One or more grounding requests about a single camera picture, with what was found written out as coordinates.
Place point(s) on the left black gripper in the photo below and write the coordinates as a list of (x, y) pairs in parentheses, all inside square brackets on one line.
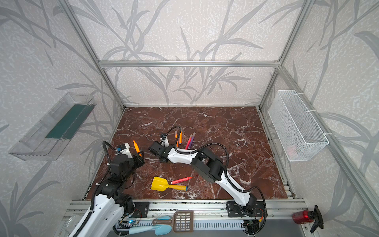
[(137, 159)]

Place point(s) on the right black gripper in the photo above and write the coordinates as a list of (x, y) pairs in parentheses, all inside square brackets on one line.
[(156, 148)]

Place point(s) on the pink marker pen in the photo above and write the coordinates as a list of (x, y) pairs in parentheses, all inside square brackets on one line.
[(189, 141)]

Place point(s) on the purple marker pen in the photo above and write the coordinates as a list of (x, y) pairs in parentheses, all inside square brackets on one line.
[(191, 142)]

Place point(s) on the red marker pen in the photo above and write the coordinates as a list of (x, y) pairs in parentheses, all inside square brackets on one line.
[(180, 180)]

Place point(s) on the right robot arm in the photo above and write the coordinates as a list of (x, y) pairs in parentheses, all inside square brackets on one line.
[(211, 168)]

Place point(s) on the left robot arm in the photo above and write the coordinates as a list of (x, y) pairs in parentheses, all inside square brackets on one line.
[(109, 202)]

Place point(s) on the yellow toy shovel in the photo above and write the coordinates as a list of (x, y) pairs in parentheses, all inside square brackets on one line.
[(161, 184)]

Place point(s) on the small circuit board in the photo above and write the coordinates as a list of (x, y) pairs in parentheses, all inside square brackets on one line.
[(127, 224)]

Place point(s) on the light blue spatula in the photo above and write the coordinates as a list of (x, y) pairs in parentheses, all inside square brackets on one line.
[(161, 226)]

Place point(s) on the red spray bottle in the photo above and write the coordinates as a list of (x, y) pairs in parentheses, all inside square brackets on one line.
[(308, 216)]

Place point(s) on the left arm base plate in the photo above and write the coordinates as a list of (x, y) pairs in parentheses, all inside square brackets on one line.
[(141, 209)]

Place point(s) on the clear plastic wall tray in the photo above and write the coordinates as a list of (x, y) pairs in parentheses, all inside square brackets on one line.
[(46, 140)]

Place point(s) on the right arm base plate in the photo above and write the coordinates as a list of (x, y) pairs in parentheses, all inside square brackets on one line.
[(235, 210)]

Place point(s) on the aluminium front rail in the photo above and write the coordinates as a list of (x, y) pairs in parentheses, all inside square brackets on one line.
[(211, 214)]

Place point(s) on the white wire basket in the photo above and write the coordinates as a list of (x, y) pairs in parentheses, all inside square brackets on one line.
[(301, 137)]

